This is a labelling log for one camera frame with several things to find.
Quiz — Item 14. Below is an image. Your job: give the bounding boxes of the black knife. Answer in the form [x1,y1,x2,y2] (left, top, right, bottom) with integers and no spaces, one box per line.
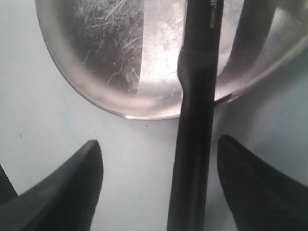
[167,0,224,231]

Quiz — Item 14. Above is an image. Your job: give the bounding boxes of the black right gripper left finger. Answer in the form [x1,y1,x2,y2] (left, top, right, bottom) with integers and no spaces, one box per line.
[0,140,103,231]

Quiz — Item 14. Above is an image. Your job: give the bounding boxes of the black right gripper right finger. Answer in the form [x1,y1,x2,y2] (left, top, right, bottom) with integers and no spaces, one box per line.
[217,135,308,231]

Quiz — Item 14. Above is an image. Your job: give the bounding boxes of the round steel plate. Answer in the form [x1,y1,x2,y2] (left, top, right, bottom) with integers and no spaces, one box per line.
[35,0,308,120]

